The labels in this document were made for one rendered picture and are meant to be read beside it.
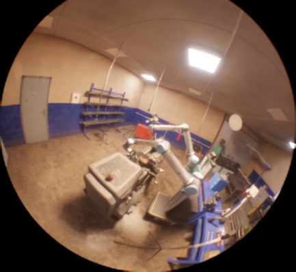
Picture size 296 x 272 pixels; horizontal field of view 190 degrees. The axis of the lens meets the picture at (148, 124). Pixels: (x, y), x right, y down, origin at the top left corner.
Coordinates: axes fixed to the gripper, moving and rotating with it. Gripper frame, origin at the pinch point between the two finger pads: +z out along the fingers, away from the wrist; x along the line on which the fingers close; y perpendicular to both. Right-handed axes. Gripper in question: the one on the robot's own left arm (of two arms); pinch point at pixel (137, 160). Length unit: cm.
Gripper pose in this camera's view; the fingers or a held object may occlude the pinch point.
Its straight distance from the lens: 147.0
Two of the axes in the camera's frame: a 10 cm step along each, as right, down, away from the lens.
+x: -4.0, 1.1, -9.1
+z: 6.7, 7.2, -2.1
